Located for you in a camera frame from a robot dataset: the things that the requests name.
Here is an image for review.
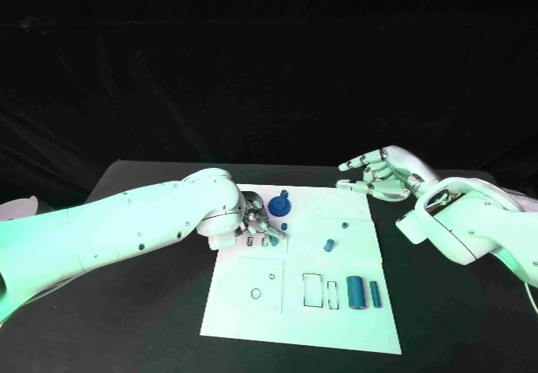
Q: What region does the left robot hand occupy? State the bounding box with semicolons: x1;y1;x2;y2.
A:
234;191;289;248

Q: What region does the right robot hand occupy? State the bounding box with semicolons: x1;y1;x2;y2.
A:
335;145;442;203

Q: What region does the white task board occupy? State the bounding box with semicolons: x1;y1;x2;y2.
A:
200;183;403;356

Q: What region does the blue gear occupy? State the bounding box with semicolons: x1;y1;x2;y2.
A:
267;189;293;218

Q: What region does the thick blue cylinder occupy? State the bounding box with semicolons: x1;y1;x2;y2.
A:
345;275;368;310

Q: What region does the thin blue cylinder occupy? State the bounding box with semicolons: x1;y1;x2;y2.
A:
368;281;384;309

